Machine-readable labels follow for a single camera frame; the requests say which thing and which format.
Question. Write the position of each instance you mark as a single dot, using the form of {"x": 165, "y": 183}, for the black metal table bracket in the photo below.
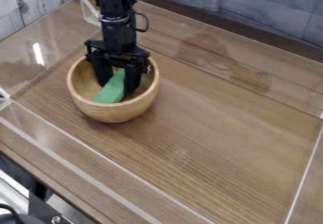
{"x": 39, "y": 207}

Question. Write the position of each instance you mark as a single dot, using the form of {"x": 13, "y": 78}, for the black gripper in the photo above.
{"x": 117, "y": 50}

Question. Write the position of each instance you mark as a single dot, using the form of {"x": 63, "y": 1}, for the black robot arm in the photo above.
{"x": 118, "y": 8}

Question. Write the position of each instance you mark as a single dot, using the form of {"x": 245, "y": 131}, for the green rectangular block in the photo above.
{"x": 114, "y": 90}

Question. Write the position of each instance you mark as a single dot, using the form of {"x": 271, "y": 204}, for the clear acrylic enclosure wall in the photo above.
{"x": 225, "y": 152}

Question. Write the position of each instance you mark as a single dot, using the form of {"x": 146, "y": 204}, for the wooden bowl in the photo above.
{"x": 83, "y": 87}

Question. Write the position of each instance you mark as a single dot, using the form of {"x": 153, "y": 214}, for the clear acrylic corner bracket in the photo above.
{"x": 90, "y": 13}

